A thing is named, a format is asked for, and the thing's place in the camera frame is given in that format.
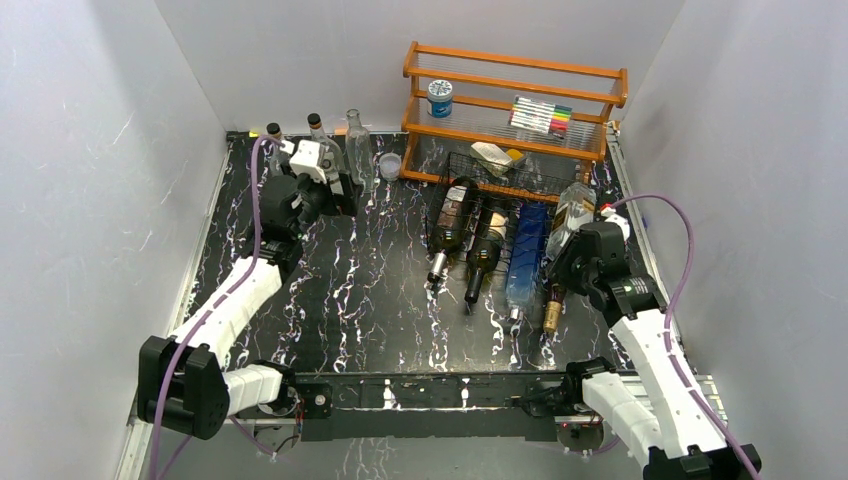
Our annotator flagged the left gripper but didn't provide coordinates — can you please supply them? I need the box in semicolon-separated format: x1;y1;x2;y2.
285;160;364;240

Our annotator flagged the small clear bottle dark cap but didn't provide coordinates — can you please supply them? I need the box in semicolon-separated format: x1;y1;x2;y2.
266;122;294;176

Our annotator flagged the square clear whisky bottle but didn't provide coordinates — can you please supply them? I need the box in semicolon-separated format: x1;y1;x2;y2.
545;182;597;261

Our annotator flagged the round clear liquor bottle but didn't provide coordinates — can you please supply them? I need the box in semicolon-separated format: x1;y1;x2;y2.
307;113;348;195

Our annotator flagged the tall clear glass bottle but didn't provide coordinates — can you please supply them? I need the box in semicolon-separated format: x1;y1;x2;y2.
345;108;375;195

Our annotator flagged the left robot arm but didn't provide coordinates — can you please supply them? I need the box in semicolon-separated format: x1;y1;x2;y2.
137;173;364;440

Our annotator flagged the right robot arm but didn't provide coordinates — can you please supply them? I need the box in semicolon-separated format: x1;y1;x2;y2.
548;221;762;479

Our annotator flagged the blue glass bottle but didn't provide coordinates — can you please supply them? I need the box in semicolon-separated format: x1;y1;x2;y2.
505;203;548;323

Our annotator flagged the dark green wine bottle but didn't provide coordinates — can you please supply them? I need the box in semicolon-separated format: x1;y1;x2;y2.
464;207;509;304

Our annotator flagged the green wine bottle silver capsule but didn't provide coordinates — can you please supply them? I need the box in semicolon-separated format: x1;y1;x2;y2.
427;176;479;284

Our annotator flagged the small clear plastic cup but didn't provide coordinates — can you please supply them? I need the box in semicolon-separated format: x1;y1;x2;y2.
378;152;403;182

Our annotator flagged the cream cardboard box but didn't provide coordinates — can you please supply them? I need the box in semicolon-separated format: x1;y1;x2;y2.
470;142;514;177

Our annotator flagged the pack of coloured markers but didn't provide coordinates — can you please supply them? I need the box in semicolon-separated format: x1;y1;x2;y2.
508;95;573;138

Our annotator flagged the orange wooden shelf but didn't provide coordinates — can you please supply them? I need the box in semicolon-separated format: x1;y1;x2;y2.
401;41;629;183

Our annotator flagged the blue lidded jar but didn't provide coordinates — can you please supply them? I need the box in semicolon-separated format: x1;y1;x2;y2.
426;79;453;118

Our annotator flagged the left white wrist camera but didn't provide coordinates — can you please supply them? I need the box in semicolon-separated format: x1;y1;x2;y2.
280;140;334;184

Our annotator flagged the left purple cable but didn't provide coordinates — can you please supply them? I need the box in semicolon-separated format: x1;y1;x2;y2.
146;134;286;480

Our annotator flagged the purple cable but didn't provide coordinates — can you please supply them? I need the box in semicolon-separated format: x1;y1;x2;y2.
612;193;763;480
146;134;286;480

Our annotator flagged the black wire wine rack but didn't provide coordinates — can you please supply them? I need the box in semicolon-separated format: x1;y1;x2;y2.
424;152;577;283

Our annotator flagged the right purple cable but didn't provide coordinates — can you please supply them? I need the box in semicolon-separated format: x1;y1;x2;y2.
612;193;763;480

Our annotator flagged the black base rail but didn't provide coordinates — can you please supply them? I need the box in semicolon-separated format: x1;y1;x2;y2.
132;370;720;444

